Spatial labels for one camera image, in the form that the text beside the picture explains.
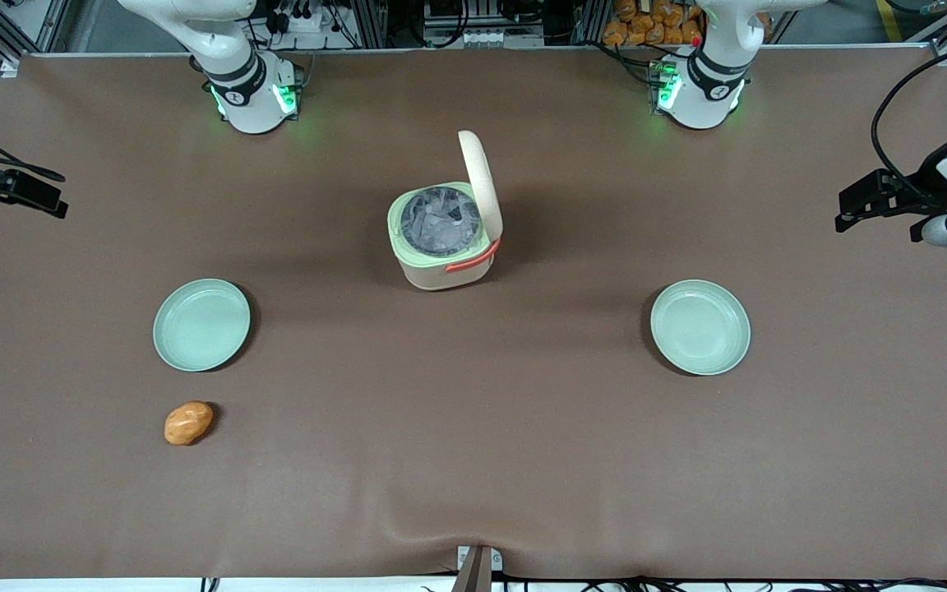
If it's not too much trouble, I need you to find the pale green round plate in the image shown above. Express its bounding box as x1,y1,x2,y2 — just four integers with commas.
153,279,252,372
650,280,751,377

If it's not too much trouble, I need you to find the bag of orange bread rolls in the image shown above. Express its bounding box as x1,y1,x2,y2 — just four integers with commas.
603,0,706,48

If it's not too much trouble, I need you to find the orange-brown bread roll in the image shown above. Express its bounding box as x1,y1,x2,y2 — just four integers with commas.
164,400,215,446

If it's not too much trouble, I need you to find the white power strip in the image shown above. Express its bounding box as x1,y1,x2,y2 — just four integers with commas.
270,0,336,35

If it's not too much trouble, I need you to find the brown table cover mat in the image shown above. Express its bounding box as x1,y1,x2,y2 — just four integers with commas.
0,45,947,581

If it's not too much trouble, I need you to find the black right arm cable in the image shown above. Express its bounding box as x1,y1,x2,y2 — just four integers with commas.
0,107,67,183

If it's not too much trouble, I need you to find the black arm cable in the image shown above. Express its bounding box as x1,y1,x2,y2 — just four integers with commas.
0,107,67,183
870,41,947,208

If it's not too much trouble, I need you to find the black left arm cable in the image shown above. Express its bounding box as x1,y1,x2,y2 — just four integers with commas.
870,41,947,208

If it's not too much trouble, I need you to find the metal table edge bracket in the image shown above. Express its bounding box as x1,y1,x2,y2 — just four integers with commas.
455,544,504,592

